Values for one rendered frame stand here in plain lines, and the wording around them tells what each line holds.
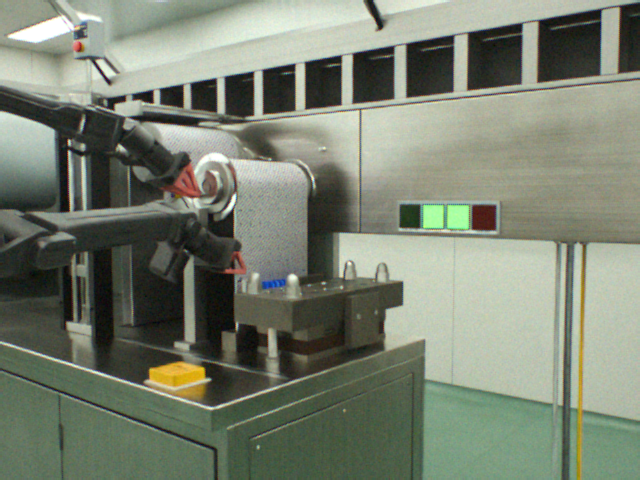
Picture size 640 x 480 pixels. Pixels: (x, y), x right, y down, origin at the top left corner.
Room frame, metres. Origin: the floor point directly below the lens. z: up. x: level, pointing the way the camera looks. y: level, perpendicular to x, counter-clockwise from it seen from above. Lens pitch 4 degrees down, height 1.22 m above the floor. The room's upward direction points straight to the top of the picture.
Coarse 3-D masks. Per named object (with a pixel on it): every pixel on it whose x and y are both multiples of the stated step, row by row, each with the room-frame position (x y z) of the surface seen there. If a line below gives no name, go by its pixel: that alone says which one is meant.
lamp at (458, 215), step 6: (450, 210) 1.38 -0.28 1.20; (456, 210) 1.37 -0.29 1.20; (462, 210) 1.36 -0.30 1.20; (468, 210) 1.35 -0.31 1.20; (450, 216) 1.38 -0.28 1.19; (456, 216) 1.37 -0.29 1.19; (462, 216) 1.36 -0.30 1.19; (468, 216) 1.35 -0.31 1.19; (450, 222) 1.38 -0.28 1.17; (456, 222) 1.37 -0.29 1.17; (462, 222) 1.36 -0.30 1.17; (468, 222) 1.35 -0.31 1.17; (462, 228) 1.36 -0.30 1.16; (468, 228) 1.35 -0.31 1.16
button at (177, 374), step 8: (152, 368) 1.09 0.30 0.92; (160, 368) 1.09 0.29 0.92; (168, 368) 1.09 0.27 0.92; (176, 368) 1.09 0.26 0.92; (184, 368) 1.09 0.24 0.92; (192, 368) 1.09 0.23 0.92; (200, 368) 1.10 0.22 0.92; (152, 376) 1.09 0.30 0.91; (160, 376) 1.07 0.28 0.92; (168, 376) 1.06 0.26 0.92; (176, 376) 1.05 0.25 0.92; (184, 376) 1.07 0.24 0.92; (192, 376) 1.08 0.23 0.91; (200, 376) 1.09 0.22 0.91; (168, 384) 1.06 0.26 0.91; (176, 384) 1.05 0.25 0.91; (184, 384) 1.07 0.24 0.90
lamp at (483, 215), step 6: (474, 210) 1.34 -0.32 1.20; (480, 210) 1.33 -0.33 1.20; (486, 210) 1.32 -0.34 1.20; (492, 210) 1.32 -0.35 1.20; (474, 216) 1.34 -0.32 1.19; (480, 216) 1.33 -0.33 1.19; (486, 216) 1.32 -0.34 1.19; (492, 216) 1.32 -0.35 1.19; (474, 222) 1.34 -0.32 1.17; (480, 222) 1.33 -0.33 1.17; (486, 222) 1.32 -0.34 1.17; (492, 222) 1.32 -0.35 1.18; (474, 228) 1.34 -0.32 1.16; (480, 228) 1.33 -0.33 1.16; (486, 228) 1.32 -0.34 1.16; (492, 228) 1.32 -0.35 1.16
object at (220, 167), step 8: (200, 168) 1.40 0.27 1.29; (208, 168) 1.38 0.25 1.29; (216, 168) 1.36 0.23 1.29; (224, 168) 1.35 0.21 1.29; (224, 176) 1.35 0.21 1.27; (224, 184) 1.35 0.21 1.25; (224, 192) 1.35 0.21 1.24; (224, 200) 1.35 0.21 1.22; (208, 208) 1.38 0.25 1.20; (216, 208) 1.36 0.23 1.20; (224, 208) 1.36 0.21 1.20
